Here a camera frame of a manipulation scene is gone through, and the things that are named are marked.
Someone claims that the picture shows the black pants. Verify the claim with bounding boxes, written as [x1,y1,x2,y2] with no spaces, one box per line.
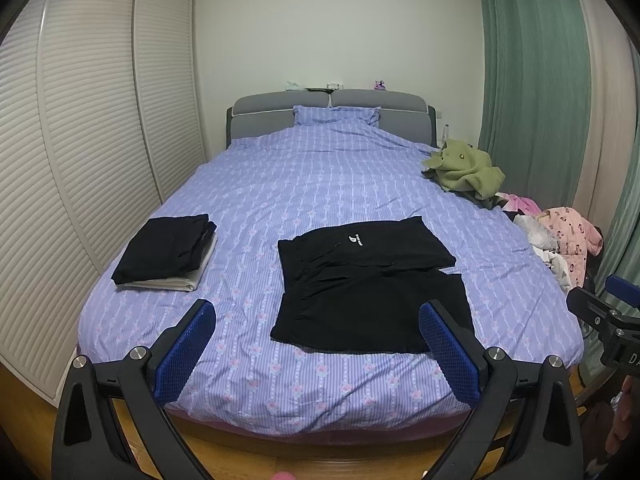
[270,217,473,354]

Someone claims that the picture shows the person's right hand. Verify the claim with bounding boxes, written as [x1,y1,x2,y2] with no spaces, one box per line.
[605,376,639,455]

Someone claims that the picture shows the pink patterned garment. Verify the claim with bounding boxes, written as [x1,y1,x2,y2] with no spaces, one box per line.
[537,207,603,286]

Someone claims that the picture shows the white grey garment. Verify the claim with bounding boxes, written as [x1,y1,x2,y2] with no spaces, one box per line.
[513,214,573,295]

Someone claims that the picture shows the magenta pink cloth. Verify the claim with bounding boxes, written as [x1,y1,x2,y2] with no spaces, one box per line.
[497,193,542,217]

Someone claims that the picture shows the olive green jacket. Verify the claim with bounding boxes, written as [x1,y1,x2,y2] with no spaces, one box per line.
[422,139,506,202]

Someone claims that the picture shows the folded grey cloth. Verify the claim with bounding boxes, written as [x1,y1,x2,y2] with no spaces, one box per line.
[118,233,218,292]

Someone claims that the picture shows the green curtain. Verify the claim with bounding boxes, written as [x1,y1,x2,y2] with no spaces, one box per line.
[480,0,639,292]

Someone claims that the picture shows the folded black clothes stack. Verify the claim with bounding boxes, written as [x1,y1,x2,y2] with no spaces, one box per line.
[112,214,217,285]

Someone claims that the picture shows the grey padded headboard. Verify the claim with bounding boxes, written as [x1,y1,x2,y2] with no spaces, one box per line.
[226,89,437,146]

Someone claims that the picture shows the purple floral pillow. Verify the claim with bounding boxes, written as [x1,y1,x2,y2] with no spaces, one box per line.
[293,105,381,127]

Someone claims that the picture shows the white louvered wardrobe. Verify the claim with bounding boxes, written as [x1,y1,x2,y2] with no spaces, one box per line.
[1,0,205,403]

